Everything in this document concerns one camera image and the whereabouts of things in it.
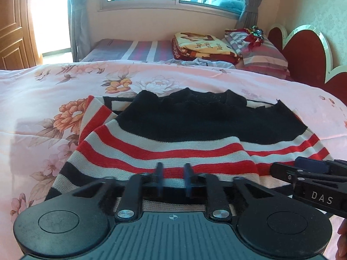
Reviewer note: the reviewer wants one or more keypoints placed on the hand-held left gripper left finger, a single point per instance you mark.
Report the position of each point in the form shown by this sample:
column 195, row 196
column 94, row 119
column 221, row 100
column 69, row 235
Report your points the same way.
column 160, row 177

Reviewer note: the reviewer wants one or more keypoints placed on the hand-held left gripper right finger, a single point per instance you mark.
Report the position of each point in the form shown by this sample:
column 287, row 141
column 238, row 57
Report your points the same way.
column 189, row 178

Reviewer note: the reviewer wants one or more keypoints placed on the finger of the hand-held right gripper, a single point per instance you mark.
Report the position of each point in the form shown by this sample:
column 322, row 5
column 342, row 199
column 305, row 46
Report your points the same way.
column 311, row 163
column 287, row 172

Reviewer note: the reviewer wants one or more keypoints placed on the striped knit sweater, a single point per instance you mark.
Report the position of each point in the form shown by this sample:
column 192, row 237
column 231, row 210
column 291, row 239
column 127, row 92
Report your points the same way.
column 189, row 130

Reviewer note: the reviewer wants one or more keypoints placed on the person's right hand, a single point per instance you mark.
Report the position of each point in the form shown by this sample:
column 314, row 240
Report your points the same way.
column 343, row 238

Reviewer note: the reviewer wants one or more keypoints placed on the red scalloped headboard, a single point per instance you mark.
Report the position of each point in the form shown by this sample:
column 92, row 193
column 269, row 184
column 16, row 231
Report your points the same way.
column 306, row 57

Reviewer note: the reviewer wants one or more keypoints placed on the light blue cloth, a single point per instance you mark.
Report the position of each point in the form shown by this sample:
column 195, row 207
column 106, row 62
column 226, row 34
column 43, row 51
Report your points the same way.
column 206, row 63

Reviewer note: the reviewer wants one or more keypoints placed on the striped pillow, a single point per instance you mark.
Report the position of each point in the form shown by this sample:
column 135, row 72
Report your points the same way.
column 264, row 57

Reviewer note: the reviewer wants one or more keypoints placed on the purple striped mattress sheet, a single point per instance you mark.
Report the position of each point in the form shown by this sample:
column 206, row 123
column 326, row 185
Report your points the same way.
column 135, row 50

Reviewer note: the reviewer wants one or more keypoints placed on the folded yellow red printed blanket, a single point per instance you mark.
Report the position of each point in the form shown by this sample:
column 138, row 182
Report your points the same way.
column 202, row 46

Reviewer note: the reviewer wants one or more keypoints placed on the shiny ribbon bow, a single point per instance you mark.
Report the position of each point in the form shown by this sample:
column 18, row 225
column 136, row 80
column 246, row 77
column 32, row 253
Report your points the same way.
column 254, row 35

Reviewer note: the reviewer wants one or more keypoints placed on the pink floral bed sheet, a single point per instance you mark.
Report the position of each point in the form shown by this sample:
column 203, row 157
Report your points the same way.
column 40, row 100

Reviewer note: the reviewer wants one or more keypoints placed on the grey curtain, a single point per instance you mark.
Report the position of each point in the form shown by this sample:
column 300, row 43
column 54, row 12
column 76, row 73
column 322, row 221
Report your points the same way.
column 257, row 2
column 82, row 19

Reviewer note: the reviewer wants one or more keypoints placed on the brown wooden door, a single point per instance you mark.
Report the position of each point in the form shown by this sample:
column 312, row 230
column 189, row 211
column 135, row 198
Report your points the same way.
column 13, row 24

